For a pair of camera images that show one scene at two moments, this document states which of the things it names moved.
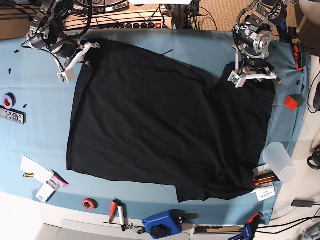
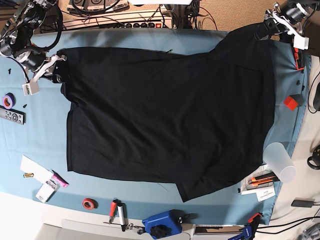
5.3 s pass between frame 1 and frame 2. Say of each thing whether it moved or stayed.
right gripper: moved
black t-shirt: moved
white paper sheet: stayed
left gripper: moved
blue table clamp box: stayed
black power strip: stayed
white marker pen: stayed
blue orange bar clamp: stayed
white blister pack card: stayed
